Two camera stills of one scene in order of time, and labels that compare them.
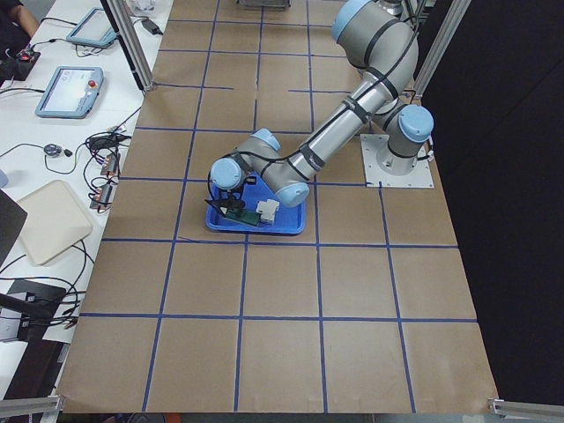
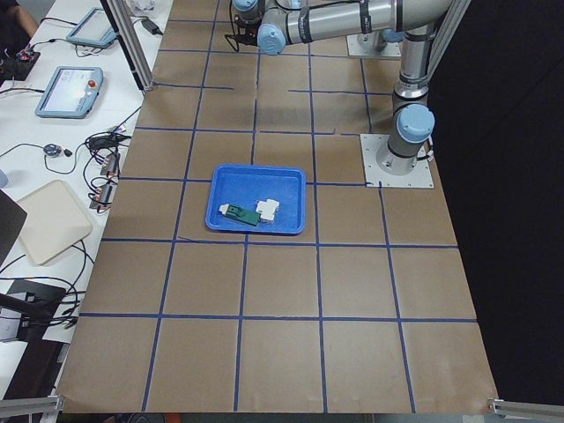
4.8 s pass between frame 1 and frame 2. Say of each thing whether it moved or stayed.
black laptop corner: stayed
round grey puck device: stayed
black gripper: moved
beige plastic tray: stayed
